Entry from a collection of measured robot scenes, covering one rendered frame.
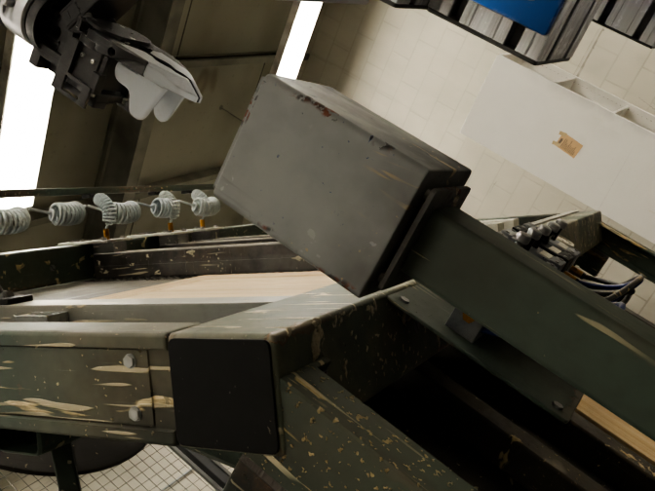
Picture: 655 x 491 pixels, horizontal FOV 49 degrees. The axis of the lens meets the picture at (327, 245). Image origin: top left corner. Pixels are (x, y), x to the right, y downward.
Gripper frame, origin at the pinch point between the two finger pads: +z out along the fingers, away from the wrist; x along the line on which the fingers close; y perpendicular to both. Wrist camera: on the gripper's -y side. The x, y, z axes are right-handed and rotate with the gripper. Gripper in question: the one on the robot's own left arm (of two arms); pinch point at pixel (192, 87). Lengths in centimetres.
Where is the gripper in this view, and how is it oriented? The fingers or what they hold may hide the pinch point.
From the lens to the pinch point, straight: 74.1
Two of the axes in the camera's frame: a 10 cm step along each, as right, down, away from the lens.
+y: -4.4, 8.4, 3.1
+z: 7.7, 5.3, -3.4
